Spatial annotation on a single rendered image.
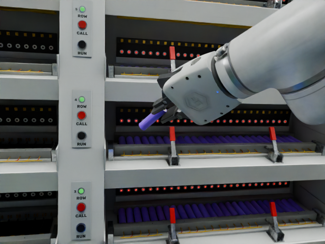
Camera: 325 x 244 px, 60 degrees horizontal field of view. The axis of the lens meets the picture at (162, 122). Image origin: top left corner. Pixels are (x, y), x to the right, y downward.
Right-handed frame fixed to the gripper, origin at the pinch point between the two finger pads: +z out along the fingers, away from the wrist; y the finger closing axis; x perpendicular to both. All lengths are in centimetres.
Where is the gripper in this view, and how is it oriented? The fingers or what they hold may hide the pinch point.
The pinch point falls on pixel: (165, 109)
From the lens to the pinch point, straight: 53.5
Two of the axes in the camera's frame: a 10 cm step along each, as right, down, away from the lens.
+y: 7.0, 6.3, 3.3
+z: -6.2, 3.1, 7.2
